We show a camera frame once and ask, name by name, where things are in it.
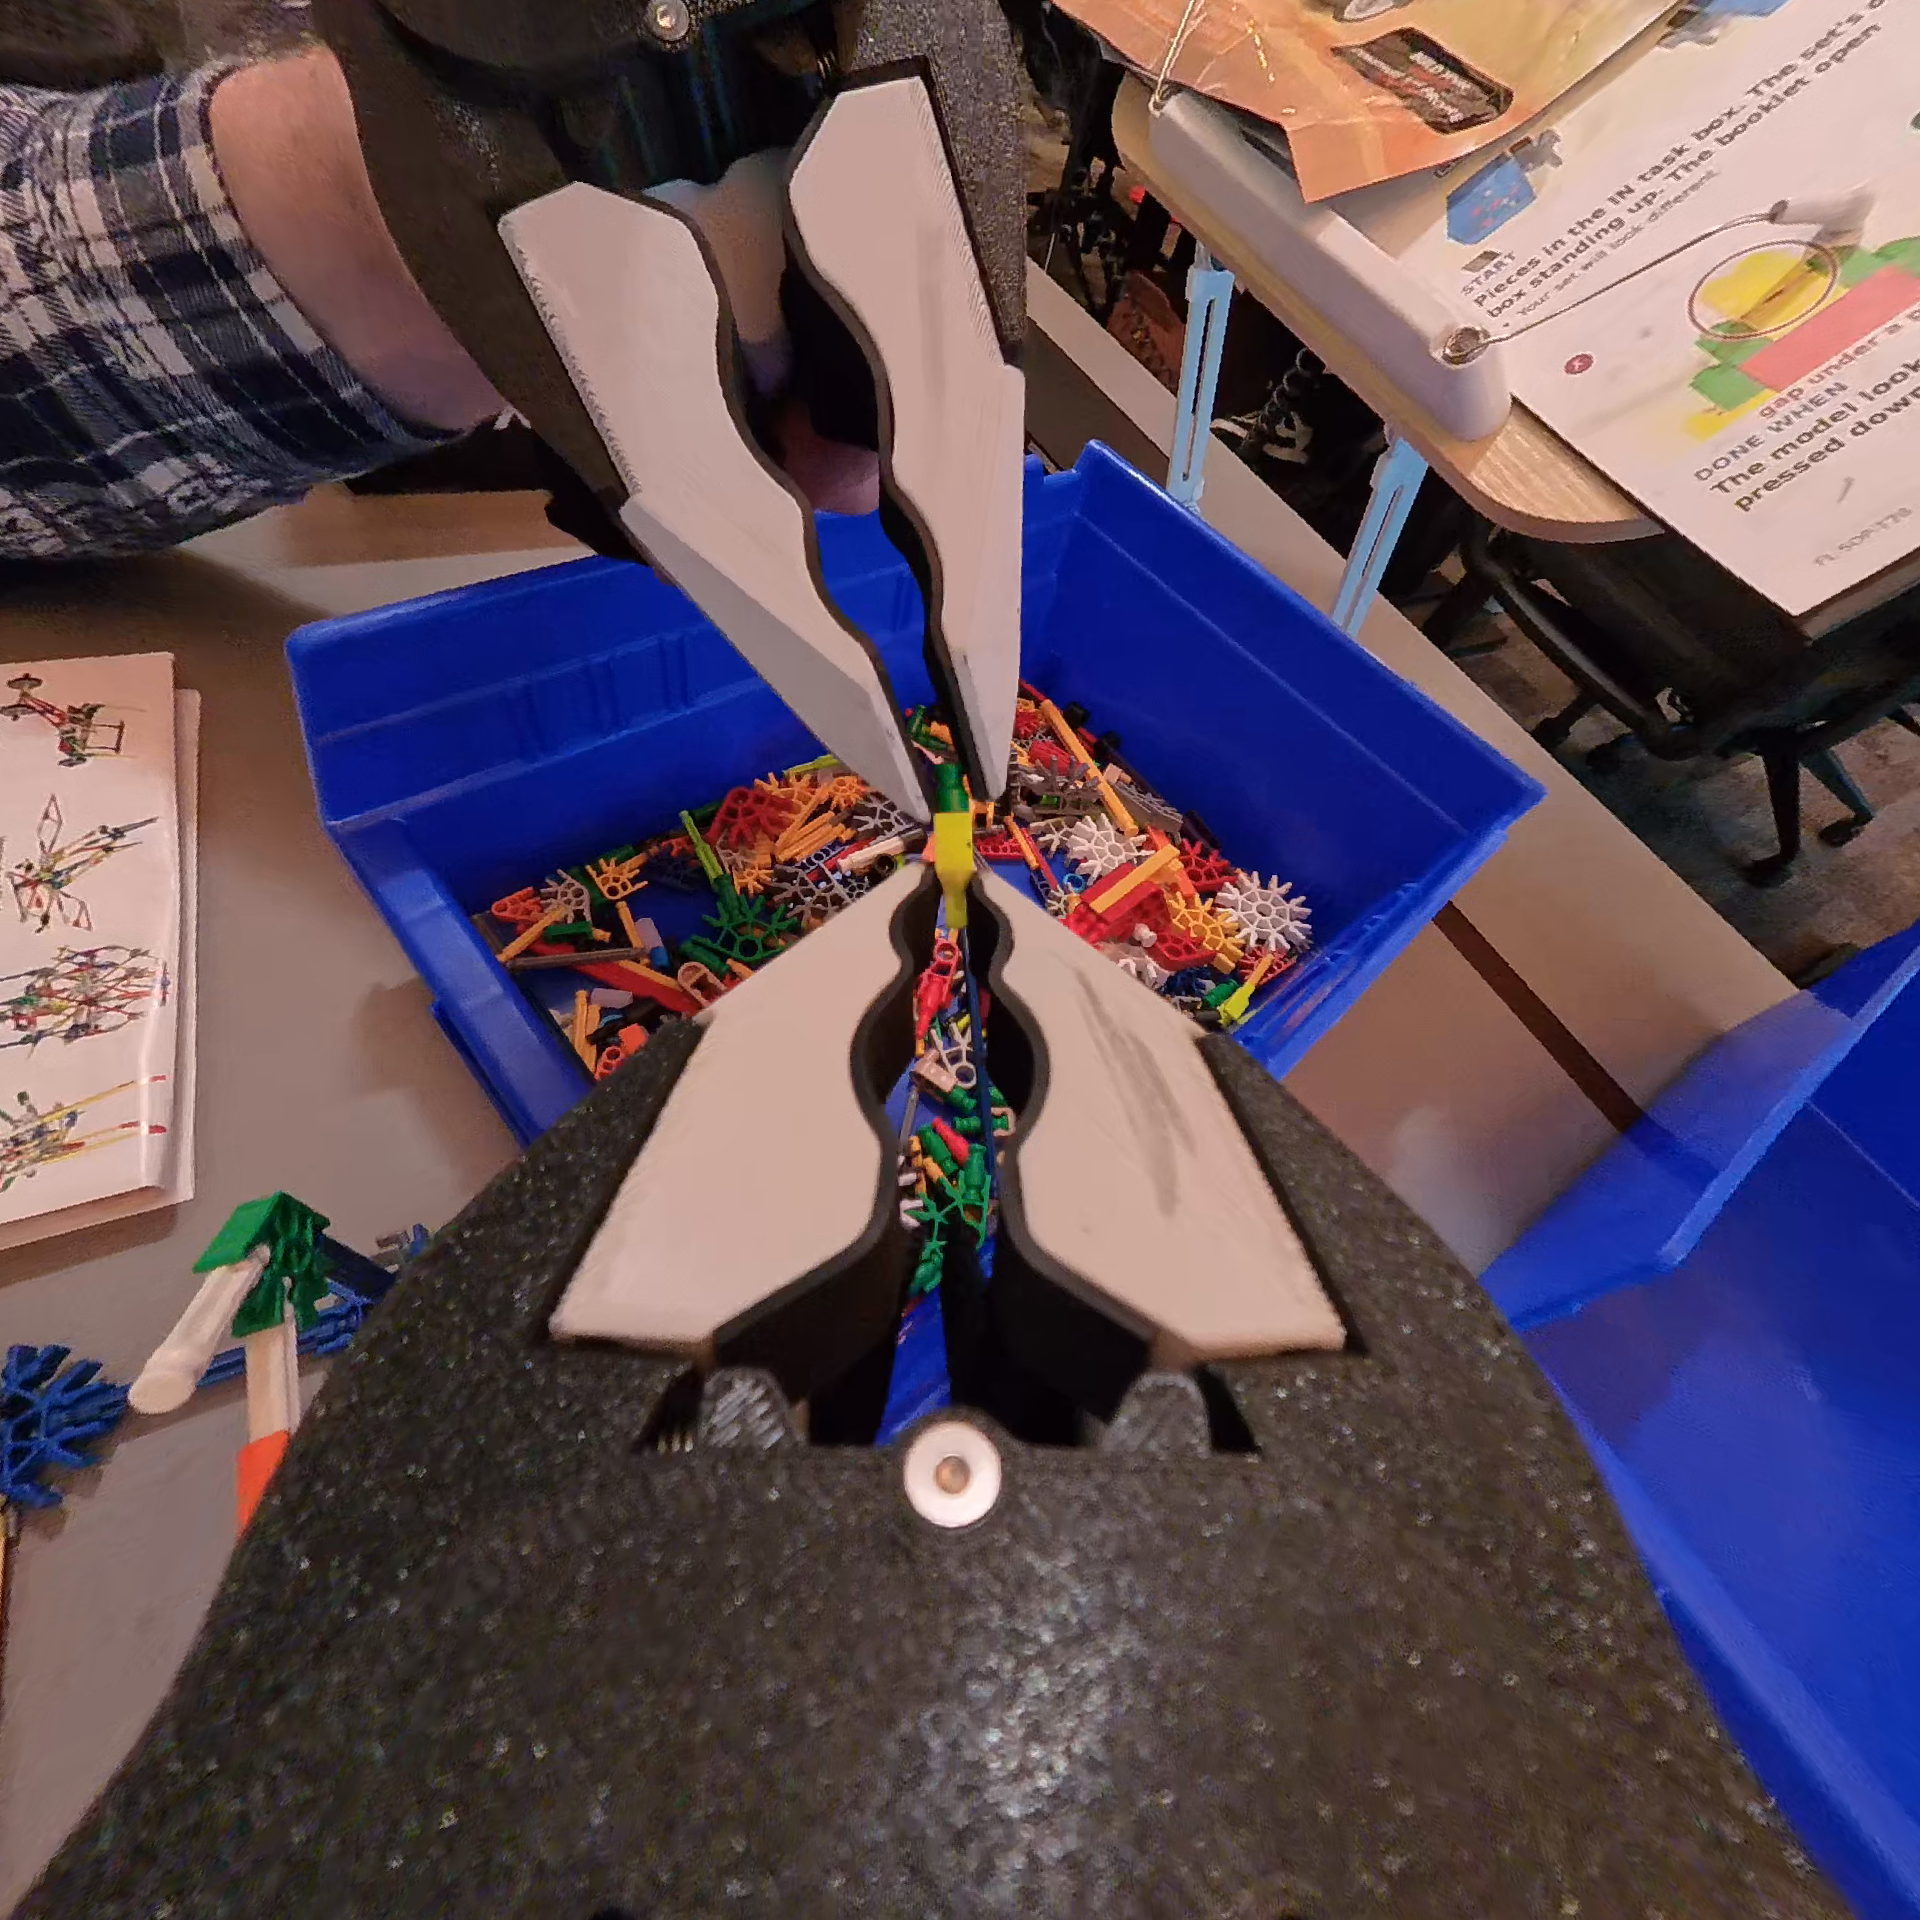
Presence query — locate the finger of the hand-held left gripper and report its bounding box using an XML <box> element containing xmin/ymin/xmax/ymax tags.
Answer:
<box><xmin>784</xmin><ymin>67</ymin><xmax>1030</xmax><ymax>801</ymax></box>
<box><xmin>496</xmin><ymin>183</ymin><xmax>933</xmax><ymax>826</ymax></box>

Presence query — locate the white plastic board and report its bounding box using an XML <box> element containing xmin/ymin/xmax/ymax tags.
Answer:
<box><xmin>1148</xmin><ymin>76</ymin><xmax>1513</xmax><ymax>442</ymax></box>

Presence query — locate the white printed task card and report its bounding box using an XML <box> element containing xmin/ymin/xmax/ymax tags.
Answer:
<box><xmin>1388</xmin><ymin>0</ymin><xmax>1920</xmax><ymax>619</ymax></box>

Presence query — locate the blue plastic bin with tag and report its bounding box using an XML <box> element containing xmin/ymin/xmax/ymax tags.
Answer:
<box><xmin>285</xmin><ymin>440</ymin><xmax>1548</xmax><ymax>1151</ymax></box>

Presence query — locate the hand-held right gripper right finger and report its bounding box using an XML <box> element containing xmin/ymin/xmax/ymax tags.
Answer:
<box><xmin>971</xmin><ymin>866</ymin><xmax>1353</xmax><ymax>1370</ymax></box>

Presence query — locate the brown printed card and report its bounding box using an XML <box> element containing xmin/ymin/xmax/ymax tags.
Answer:
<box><xmin>1049</xmin><ymin>0</ymin><xmax>1685</xmax><ymax>204</ymax></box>

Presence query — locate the toy construction frame model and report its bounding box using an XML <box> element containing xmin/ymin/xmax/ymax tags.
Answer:
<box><xmin>0</xmin><ymin>1192</ymin><xmax>436</xmax><ymax>1561</ymax></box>

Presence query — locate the black office chair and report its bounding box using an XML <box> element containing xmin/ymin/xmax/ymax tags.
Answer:
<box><xmin>1486</xmin><ymin>510</ymin><xmax>1884</xmax><ymax>887</ymax></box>

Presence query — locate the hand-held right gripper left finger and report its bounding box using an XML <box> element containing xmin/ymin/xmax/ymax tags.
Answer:
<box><xmin>546</xmin><ymin>863</ymin><xmax>940</xmax><ymax>1367</ymax></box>

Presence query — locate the white instruction booklet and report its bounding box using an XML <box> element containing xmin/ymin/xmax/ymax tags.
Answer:
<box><xmin>0</xmin><ymin>650</ymin><xmax>201</xmax><ymax>1255</ymax></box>

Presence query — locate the person's left forearm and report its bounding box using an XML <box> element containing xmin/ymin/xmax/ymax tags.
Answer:
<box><xmin>0</xmin><ymin>42</ymin><xmax>513</xmax><ymax>561</ymax></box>

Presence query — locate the pile of colourful toy pieces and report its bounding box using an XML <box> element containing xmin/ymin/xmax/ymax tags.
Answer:
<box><xmin>478</xmin><ymin>682</ymin><xmax>1322</xmax><ymax>1292</ymax></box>

